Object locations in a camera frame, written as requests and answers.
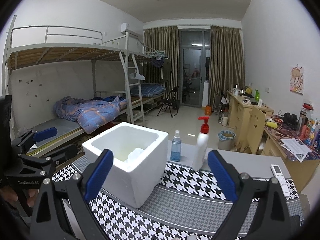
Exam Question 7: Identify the right brown curtain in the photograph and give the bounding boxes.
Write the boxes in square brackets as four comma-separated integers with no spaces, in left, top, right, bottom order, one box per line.
[208,25,245,107]

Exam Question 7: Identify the blue plaid quilt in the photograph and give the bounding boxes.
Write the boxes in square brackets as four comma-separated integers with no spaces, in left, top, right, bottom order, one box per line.
[53,96,127,134]

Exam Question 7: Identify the metal bunk bed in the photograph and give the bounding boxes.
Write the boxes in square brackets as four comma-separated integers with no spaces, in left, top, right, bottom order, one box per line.
[2,23,159,157]

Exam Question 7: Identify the person's left hand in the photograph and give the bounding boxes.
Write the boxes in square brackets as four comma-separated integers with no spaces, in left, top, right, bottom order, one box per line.
[0,186,39,207]

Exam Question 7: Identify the waste bin with bag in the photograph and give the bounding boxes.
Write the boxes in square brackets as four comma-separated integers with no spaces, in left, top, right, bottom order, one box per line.
[218,130,236,151]

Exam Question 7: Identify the white floor jug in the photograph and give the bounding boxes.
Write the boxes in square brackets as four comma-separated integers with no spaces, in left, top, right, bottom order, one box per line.
[221,112,228,127]

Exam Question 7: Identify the left brown curtain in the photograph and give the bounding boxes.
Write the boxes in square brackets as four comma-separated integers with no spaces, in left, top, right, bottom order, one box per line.
[143,26,180,97]

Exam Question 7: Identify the orange jug on floor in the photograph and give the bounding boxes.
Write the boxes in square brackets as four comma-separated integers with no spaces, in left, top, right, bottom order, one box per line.
[204,105,212,115]

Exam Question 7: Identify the wall air conditioner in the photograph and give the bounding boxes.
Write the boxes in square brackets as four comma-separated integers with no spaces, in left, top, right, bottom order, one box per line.
[120,23,142,36]

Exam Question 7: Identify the blue spray bottle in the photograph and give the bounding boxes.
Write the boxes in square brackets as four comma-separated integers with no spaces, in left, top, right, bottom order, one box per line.
[170,130,182,161]

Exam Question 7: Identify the white remote control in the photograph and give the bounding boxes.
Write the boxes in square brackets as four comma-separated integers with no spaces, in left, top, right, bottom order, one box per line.
[271,164,290,197]

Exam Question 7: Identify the glass balcony door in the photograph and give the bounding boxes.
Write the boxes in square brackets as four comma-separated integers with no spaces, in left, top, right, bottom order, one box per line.
[179,29,210,108]

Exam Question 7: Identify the brown curtain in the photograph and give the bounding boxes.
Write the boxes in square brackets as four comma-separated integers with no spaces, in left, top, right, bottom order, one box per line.
[143,26,180,97]
[208,25,245,107]

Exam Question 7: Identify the white styrofoam box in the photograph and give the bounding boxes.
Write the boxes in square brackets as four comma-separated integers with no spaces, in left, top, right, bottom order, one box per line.
[82,122,168,209]

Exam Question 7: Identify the white paper tissue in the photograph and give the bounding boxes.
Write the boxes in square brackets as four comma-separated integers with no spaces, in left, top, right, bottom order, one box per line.
[126,147,144,162]

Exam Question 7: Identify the printed paper sheets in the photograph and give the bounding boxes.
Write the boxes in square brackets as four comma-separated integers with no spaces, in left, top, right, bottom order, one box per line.
[281,138,311,163]

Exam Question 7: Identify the white pump lotion bottle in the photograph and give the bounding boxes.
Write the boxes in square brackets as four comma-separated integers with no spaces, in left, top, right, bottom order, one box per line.
[191,116,209,171]

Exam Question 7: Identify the black folding chair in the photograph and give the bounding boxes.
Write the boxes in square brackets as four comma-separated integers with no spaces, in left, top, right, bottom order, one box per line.
[157,86,179,118]

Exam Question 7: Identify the cartoon girl wall poster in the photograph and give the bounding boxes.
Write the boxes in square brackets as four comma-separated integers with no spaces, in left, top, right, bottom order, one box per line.
[290,65,304,94]

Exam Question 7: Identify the wooden desk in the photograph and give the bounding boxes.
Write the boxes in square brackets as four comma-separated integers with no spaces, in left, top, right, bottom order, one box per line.
[228,92,319,192]

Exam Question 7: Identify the black headphones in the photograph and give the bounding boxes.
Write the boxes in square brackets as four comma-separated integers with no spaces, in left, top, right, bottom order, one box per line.
[283,112,298,129]

